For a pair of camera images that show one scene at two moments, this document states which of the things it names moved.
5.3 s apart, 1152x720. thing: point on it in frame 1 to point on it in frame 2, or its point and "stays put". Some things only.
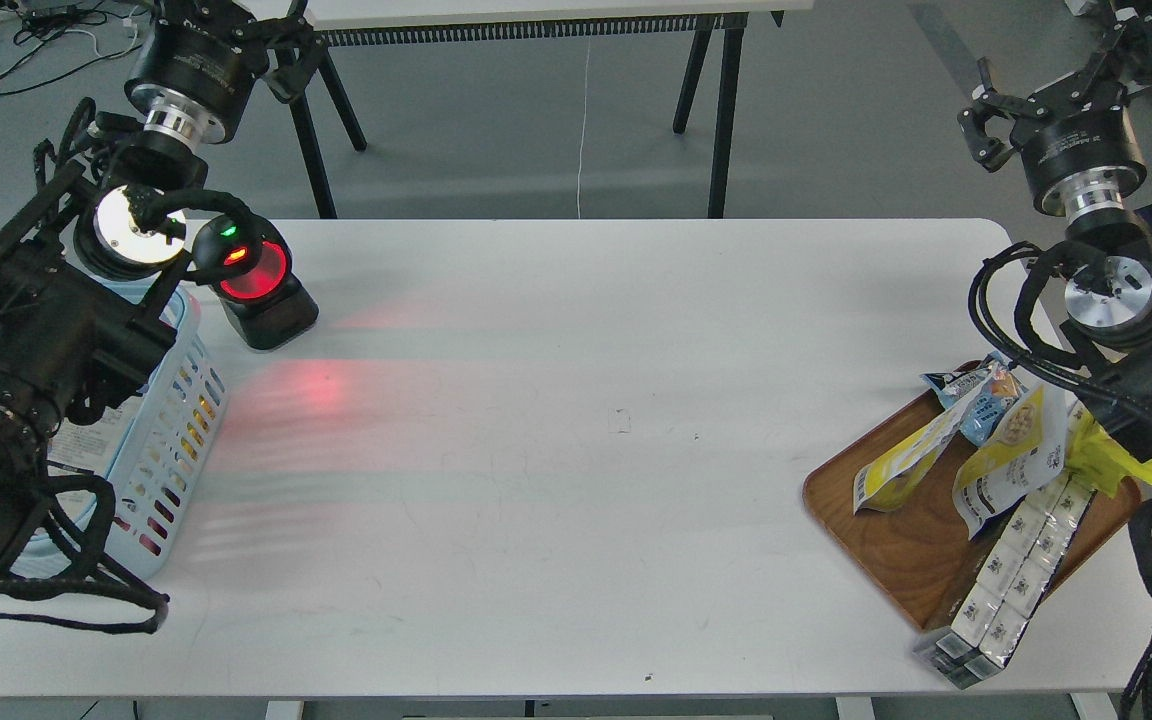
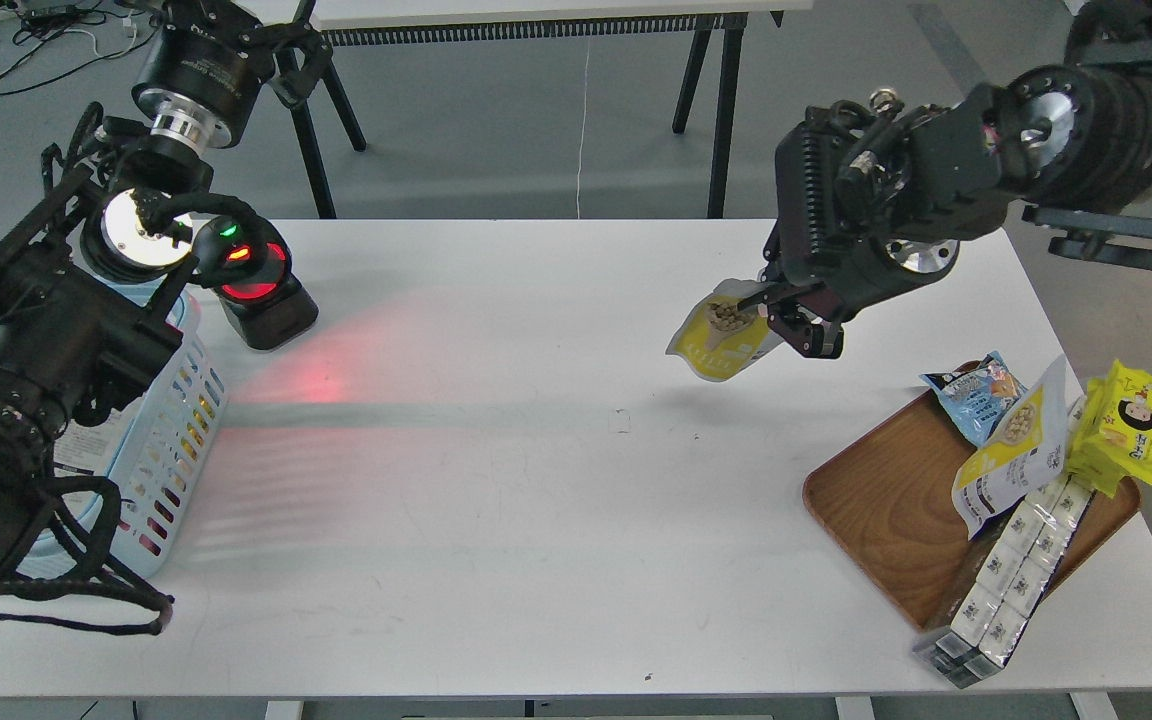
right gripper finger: [990, 153] to [812, 336]
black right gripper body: [1086, 128] to [859, 196]
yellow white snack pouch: [899, 474] to [718, 339]
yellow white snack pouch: [1025, 453] stays put
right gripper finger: [1139, 50] to [780, 293]
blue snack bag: [1003, 389] stays put
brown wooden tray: [913, 552] stays put
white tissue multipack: [1017, 575] stays put
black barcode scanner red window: [248, 263] stays put
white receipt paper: [93, 446] stays put
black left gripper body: [190, 49] stays put
